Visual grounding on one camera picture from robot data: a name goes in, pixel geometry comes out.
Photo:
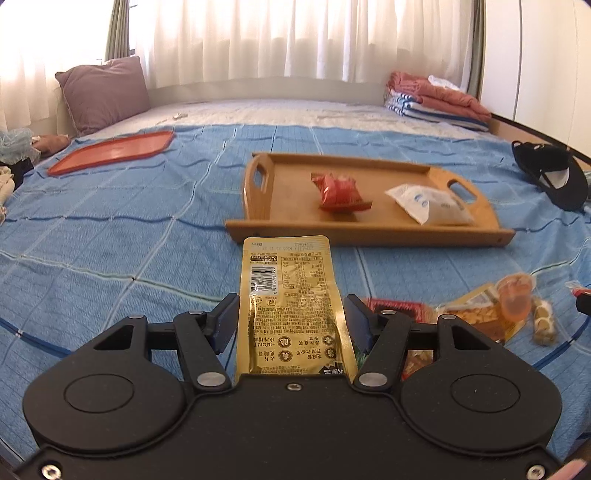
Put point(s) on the blue striped folded towel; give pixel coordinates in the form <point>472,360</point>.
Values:
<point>415,110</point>

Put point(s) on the white sheer curtain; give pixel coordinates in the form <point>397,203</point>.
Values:
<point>277,37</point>

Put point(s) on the white wardrobe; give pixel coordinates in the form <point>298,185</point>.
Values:
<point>540,60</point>

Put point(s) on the crinkled red snack packet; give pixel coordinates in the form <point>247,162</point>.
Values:
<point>339,191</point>

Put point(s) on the folded clothes stack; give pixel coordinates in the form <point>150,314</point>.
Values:
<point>443,99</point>

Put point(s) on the white folded cloth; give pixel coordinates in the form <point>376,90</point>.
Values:
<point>443,82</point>

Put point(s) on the wooden bed frame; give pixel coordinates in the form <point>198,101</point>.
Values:
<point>531,131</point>

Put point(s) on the black cap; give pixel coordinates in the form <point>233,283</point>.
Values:
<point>545,170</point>

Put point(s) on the grey-green curtain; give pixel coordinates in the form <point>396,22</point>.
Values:
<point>119,27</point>
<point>475,46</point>

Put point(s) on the white window ledge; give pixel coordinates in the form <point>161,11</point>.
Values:
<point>258,90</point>

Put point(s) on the yellow peanut packet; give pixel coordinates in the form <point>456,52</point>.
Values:
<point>475,314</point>

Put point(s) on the brown cloth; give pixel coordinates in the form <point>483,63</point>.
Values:
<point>51,144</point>

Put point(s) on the white snack packet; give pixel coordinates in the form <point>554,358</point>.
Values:
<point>425,203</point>

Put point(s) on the light blue cloth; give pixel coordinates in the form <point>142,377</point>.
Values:
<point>16,143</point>

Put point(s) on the orange jelly cup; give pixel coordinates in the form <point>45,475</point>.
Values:
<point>515,297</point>

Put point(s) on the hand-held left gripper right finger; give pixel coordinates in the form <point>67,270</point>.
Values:
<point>358,323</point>

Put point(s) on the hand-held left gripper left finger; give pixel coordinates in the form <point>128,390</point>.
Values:
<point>228,318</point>

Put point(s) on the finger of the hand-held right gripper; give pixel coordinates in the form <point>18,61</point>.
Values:
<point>585,305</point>

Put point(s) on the beige cloth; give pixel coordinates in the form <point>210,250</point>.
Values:
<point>5,184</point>

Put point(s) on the purple pillow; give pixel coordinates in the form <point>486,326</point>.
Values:
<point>101,92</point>

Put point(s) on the gold snack packet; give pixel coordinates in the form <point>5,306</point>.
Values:
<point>291,300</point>

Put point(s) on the black cloth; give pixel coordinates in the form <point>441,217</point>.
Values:
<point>23,170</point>

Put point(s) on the small clear biscuit packet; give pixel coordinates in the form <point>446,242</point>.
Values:
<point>544,321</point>

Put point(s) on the white quilted mattress cover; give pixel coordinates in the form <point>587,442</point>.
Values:
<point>277,113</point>

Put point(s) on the blue checked bed sheet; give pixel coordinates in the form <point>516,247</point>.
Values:
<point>115,240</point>

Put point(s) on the red rectangular snack packet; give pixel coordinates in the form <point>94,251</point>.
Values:
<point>401,309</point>

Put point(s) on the orange-red plastic tray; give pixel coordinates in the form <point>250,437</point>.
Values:
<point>111,152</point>

